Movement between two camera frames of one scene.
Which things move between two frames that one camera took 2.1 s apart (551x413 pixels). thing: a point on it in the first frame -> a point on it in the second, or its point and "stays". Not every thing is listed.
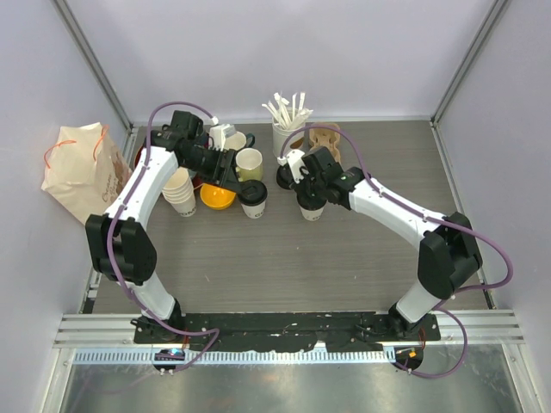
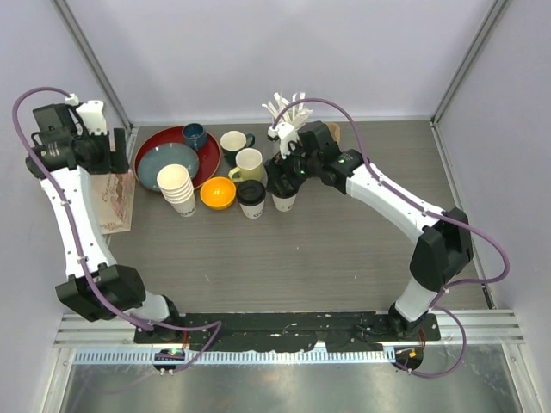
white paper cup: (254, 212) stays
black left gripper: (225, 175) -> (113, 161)
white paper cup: (312, 215) -> (284, 204)
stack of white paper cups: (178, 189) stays
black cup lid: (252, 192) stays
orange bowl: (216, 198) stays
